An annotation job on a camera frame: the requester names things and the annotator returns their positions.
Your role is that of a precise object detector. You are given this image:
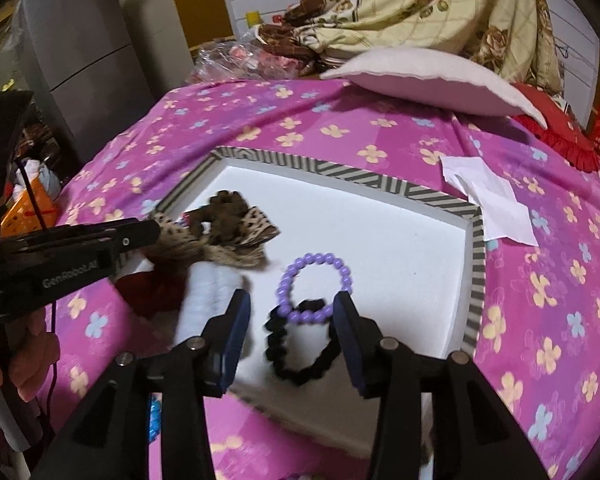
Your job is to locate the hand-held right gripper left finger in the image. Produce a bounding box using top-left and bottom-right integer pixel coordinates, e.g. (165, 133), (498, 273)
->
(30, 287), (253, 480)

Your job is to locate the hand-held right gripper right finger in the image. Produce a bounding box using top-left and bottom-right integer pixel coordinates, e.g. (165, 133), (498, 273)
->
(332, 292), (551, 480)

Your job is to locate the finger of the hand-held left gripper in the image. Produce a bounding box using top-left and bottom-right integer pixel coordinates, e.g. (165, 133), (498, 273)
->
(2, 217), (162, 257)

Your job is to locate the black scrunchie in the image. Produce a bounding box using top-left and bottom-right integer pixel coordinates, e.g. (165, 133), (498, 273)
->
(265, 298), (343, 387)

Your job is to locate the white fluffy scrunchie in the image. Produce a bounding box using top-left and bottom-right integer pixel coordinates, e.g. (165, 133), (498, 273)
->
(172, 260), (251, 351)

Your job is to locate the red scrunchie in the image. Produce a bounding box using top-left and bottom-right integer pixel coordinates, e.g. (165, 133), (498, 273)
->
(115, 260), (191, 318)

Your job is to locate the purple bead bracelet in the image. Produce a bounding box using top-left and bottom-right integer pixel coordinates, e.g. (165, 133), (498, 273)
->
(276, 252), (348, 325)

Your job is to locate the striped cardboard box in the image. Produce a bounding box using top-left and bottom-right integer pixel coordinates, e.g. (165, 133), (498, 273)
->
(152, 146), (485, 461)

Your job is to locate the leopard print scrunchie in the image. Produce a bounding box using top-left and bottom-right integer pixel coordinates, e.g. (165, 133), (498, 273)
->
(147, 205), (281, 268)

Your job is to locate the brown scrunchie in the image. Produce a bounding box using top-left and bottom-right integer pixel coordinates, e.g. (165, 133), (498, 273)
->
(190, 190), (253, 238)

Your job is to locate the person's left hand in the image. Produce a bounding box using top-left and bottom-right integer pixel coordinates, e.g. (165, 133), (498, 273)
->
(7, 307), (61, 398)

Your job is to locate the white plastic bag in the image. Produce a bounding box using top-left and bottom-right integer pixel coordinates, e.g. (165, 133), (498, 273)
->
(22, 159), (62, 198)

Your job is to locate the orange plastic basket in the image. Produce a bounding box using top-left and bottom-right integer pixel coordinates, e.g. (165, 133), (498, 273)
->
(0, 180), (60, 241)

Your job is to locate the grey refrigerator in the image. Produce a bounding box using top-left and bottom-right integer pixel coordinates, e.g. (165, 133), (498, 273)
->
(19, 0), (156, 163)

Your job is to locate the beige refrigerator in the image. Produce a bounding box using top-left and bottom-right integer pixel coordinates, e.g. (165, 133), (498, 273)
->
(107, 0), (196, 98)

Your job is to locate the white paper sheet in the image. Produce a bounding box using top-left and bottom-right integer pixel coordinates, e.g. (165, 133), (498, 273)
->
(439, 156), (540, 247)

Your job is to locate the pink floral bedsheet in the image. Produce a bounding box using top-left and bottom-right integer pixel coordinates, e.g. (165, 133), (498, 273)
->
(45, 77), (600, 480)

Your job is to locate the clear plastic bag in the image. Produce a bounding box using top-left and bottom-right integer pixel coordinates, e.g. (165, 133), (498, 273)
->
(195, 25), (326, 86)

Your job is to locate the yellow wooden door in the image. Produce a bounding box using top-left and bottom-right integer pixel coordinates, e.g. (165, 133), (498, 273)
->
(172, 0), (236, 48)

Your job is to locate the pink pillow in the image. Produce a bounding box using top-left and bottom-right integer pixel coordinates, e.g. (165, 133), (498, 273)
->
(320, 46), (548, 130)

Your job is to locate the red frilled cloth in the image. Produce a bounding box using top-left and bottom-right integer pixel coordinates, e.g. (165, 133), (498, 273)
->
(510, 82), (600, 173)

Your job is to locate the cream floral quilt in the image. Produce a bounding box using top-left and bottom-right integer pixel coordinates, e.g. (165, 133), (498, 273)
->
(257, 0), (563, 93)

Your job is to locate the blue bead bracelet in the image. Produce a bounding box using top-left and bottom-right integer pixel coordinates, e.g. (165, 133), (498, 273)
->
(147, 394), (162, 443)

